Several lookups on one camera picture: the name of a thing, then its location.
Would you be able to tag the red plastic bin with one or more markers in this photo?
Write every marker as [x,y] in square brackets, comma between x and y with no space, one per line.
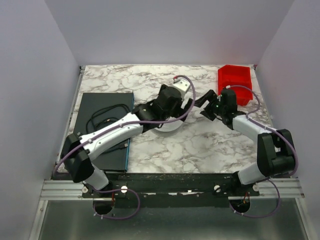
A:
[231,75]

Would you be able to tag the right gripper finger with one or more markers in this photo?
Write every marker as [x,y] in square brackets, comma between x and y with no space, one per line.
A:
[209,96]
[207,114]

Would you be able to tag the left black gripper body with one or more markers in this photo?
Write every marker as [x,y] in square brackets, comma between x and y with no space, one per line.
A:
[186,107]

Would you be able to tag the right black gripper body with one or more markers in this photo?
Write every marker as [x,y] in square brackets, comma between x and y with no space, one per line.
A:
[212,107]

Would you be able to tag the white cable spool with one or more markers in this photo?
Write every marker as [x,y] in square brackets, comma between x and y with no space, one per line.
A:
[168,128]

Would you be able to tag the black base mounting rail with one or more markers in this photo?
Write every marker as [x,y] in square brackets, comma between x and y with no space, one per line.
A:
[127,193]

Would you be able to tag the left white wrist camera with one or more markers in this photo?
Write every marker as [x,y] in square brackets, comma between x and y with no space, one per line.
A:
[182,86]

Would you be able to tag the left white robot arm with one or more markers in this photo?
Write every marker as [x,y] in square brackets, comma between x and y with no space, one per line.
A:
[78,152]

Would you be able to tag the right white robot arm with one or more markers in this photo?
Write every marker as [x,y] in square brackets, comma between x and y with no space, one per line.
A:
[275,148]

